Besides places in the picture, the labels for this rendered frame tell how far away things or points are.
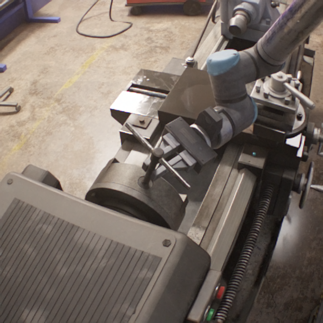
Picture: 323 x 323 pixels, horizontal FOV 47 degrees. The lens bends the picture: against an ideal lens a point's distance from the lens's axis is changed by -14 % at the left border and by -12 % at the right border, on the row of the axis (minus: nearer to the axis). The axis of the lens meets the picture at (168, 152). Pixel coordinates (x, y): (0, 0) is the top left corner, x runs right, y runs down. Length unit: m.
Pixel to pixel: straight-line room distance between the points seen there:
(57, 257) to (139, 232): 0.16
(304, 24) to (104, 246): 0.64
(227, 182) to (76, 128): 1.72
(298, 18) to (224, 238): 0.75
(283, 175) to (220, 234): 0.39
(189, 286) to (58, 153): 2.22
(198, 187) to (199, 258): 0.86
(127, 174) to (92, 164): 1.72
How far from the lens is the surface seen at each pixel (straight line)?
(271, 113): 1.36
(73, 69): 3.62
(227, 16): 2.07
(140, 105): 1.70
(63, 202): 0.81
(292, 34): 0.95
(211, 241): 1.31
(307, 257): 2.31
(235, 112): 1.05
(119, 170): 1.01
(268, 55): 1.05
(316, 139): 1.62
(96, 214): 0.78
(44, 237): 0.77
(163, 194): 0.99
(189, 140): 0.98
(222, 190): 1.44
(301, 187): 1.65
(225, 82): 1.02
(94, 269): 0.71
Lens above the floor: 1.96
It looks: 46 degrees down
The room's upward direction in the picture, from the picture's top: 4 degrees counter-clockwise
